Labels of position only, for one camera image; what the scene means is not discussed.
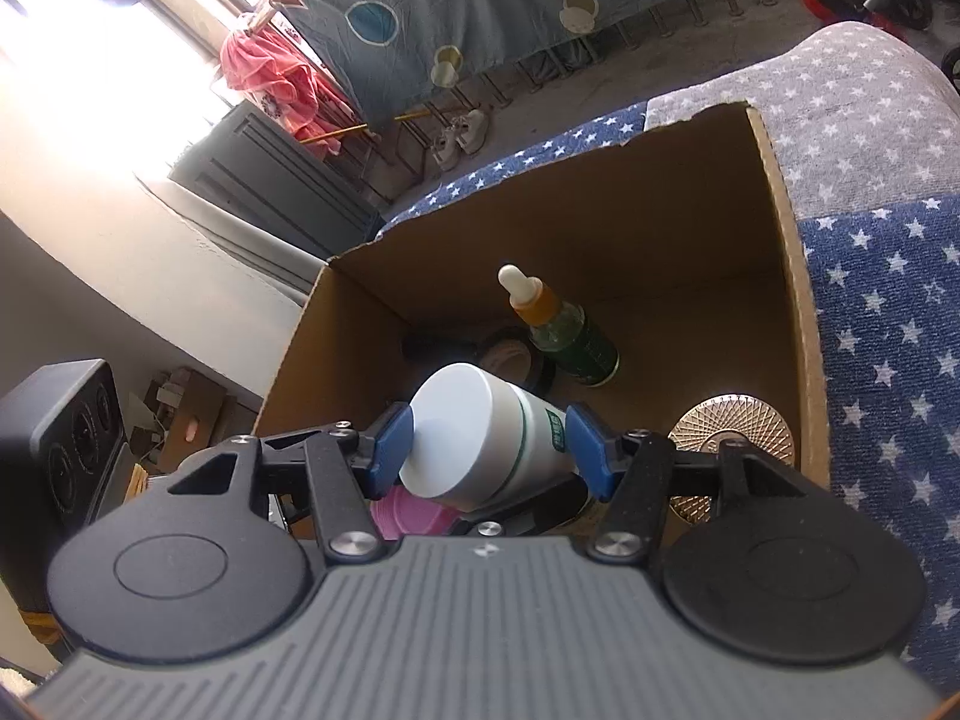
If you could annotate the red hanging cloth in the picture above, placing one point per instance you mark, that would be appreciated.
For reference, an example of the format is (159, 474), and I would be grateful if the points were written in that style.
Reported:
(262, 60)

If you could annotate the brown cardboard box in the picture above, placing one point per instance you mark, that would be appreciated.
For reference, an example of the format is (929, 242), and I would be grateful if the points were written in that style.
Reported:
(675, 255)

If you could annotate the grey cabinet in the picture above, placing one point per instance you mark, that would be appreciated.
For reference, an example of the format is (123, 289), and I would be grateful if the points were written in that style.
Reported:
(270, 172)

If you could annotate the white shoe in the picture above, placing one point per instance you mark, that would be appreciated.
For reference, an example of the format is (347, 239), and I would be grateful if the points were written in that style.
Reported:
(474, 129)
(446, 148)

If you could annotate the blue sheet with circles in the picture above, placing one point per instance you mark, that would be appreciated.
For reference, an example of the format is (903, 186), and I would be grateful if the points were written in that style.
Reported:
(465, 7)

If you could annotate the gold round tin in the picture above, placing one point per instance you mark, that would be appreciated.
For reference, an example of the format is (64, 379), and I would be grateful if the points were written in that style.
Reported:
(731, 420)

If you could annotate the white plastic bottle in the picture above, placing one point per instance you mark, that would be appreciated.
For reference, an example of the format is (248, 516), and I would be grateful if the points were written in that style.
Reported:
(480, 427)

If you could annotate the black electrical tape roll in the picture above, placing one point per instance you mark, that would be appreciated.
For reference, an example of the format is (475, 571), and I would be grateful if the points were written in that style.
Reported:
(544, 375)

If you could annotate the cardboard boxes pile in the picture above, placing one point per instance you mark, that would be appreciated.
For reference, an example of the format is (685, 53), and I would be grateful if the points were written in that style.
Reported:
(187, 405)

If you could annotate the black flashlight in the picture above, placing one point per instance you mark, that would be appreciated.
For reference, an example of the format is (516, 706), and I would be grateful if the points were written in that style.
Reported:
(427, 351)

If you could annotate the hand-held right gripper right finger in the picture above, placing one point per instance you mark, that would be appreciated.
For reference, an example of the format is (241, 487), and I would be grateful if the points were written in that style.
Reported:
(589, 450)

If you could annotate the green dropper bottle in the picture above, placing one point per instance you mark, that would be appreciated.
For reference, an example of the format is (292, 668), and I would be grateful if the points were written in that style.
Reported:
(577, 345)

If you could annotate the yellow stick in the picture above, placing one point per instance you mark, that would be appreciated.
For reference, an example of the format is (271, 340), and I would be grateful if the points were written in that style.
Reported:
(330, 135)

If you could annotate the star print blanket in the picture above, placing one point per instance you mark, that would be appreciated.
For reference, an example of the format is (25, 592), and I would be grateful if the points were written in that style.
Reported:
(885, 315)

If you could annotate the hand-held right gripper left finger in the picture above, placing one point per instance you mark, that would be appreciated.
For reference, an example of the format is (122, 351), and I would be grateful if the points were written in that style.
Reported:
(394, 450)

